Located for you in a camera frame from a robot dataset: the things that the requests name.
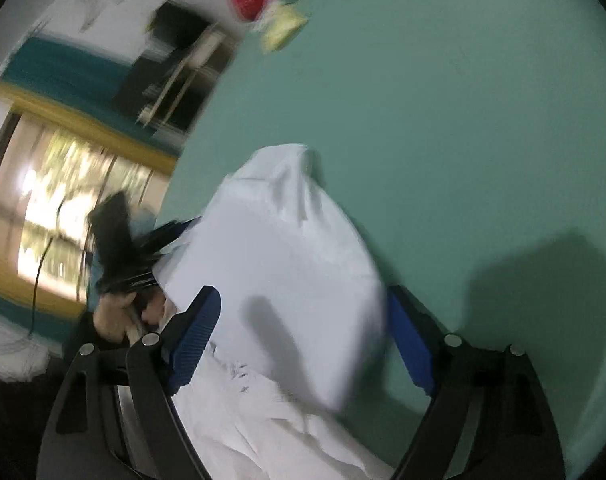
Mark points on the white cloth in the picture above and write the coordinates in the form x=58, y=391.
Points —
x=8, y=355

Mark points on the white garment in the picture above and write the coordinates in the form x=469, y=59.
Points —
x=283, y=260

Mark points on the green sheet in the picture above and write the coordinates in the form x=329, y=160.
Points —
x=433, y=135

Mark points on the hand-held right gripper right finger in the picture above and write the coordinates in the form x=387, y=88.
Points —
x=408, y=340

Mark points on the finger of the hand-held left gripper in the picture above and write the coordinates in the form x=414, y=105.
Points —
x=169, y=234

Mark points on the dark furniture with pale frame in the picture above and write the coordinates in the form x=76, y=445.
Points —
x=178, y=75

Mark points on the red and colourful items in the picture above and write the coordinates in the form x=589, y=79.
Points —
x=283, y=30

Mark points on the window with yellow frame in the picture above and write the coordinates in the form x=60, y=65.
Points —
x=68, y=200

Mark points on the person's left hand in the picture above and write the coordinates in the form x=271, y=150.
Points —
x=114, y=321

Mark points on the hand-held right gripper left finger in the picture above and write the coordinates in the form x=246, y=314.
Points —
x=195, y=337

